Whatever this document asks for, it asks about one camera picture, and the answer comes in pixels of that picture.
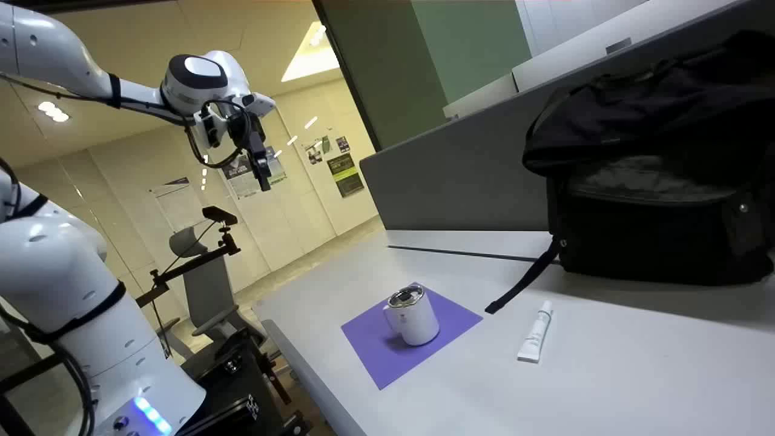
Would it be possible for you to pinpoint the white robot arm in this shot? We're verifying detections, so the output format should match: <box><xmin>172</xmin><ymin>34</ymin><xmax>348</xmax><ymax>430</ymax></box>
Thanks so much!
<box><xmin>0</xmin><ymin>3</ymin><xmax>274</xmax><ymax>436</ymax></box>

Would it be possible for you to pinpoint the black backpack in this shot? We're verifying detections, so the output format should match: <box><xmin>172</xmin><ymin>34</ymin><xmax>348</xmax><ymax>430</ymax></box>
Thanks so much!
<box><xmin>513</xmin><ymin>30</ymin><xmax>775</xmax><ymax>290</ymax></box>

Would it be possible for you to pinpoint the grey desk partition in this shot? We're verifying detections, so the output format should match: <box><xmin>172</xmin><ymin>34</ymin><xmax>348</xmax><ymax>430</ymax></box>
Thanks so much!
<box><xmin>358</xmin><ymin>0</ymin><xmax>775</xmax><ymax>232</ymax></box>

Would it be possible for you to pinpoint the black object on mug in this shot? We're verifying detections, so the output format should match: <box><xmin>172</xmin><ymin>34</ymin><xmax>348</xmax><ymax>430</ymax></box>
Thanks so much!
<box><xmin>387</xmin><ymin>288</ymin><xmax>422</xmax><ymax>308</ymax></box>

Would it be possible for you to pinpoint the grey office chair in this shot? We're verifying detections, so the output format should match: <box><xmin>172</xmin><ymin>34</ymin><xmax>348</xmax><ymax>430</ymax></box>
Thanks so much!
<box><xmin>170</xmin><ymin>227</ymin><xmax>251</xmax><ymax>341</ymax></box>

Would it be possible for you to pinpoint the white mug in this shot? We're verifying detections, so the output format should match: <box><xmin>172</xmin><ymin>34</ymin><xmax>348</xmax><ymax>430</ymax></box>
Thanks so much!
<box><xmin>383</xmin><ymin>288</ymin><xmax>440</xmax><ymax>347</ymax></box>

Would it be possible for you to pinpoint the black camera tripod stand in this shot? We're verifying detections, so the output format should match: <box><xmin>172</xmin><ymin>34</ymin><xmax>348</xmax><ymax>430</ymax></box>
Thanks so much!
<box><xmin>139</xmin><ymin>206</ymin><xmax>239</xmax><ymax>350</ymax></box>

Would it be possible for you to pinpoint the white tube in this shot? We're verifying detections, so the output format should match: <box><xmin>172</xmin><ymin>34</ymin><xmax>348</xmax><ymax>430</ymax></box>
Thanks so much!
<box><xmin>519</xmin><ymin>300</ymin><xmax>554</xmax><ymax>363</ymax></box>

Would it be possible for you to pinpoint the purple square mat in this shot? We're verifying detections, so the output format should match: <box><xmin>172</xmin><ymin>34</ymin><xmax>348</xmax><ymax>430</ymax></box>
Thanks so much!
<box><xmin>341</xmin><ymin>284</ymin><xmax>483</xmax><ymax>391</ymax></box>

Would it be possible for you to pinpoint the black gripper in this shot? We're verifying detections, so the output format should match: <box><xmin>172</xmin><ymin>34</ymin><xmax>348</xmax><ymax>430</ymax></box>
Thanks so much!
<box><xmin>198</xmin><ymin>100</ymin><xmax>272</xmax><ymax>192</ymax></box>

